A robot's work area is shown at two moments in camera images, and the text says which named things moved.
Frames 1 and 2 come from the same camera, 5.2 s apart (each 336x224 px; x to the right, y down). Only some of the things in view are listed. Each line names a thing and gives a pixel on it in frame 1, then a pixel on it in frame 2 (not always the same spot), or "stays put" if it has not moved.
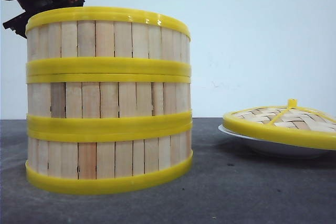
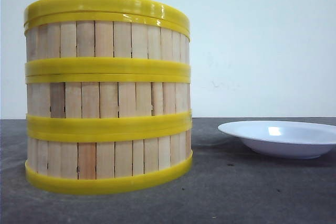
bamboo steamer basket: [108, 102] stays put
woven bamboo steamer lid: [293, 125] -> [123, 3]
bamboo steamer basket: [107, 40] stays put
